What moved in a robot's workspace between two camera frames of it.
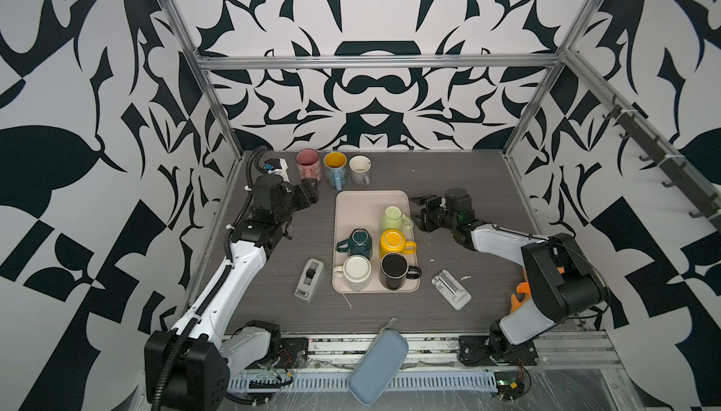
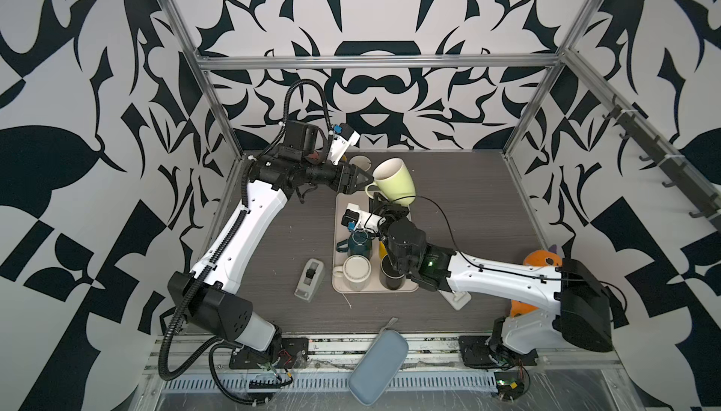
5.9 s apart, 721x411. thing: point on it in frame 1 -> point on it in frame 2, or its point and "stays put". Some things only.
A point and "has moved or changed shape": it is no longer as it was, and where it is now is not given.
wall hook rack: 674,167 stays put
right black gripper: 432,201 -> 387,208
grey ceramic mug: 360,164 stays put
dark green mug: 360,242 stays put
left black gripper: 304,196 -> 340,175
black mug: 394,270 stays put
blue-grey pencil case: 376,372 stays put
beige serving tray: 361,209 stays put
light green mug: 392,218 has moved or changed shape
